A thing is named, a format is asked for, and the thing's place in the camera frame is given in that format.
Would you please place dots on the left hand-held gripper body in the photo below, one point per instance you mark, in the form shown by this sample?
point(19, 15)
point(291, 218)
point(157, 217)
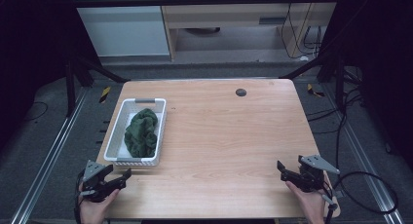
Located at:
point(92, 185)

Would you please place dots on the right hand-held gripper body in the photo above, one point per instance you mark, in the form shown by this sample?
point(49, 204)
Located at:
point(311, 178)

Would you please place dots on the white plastic basket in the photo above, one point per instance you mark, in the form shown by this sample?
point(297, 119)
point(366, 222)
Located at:
point(113, 144)

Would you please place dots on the dark green cloth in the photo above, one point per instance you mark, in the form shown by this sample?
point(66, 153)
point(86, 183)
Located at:
point(141, 136)

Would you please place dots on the person's left hand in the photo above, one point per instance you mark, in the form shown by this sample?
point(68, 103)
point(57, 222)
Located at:
point(94, 211)

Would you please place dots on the person's right hand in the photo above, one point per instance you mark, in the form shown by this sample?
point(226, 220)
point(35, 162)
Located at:
point(310, 206)

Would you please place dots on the yellow black tape strip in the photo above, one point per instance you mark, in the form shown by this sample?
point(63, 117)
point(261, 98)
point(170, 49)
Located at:
point(314, 91)
point(104, 94)

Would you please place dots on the dark round table grommet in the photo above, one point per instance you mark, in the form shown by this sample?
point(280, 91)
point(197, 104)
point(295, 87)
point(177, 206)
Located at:
point(241, 92)

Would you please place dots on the black metal stand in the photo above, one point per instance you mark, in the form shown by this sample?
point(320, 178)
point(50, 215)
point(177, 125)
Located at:
point(340, 87)
point(69, 87)

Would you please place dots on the white plug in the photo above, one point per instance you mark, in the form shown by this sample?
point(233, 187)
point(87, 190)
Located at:
point(303, 58)

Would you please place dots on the white cabinet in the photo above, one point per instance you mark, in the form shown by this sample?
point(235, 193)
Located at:
point(123, 29)

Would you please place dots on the dark curtain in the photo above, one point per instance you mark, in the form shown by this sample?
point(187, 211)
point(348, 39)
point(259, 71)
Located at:
point(32, 39)
point(383, 39)

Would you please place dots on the light wooden desk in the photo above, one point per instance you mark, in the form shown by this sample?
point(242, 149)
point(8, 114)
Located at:
point(227, 16)

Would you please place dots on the aluminium floor rail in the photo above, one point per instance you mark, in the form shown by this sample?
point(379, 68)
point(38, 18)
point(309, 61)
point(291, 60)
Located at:
point(367, 165)
point(52, 156)

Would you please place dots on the black horizontal frame bar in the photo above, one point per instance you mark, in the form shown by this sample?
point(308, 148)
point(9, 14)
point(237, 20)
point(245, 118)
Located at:
point(195, 1)

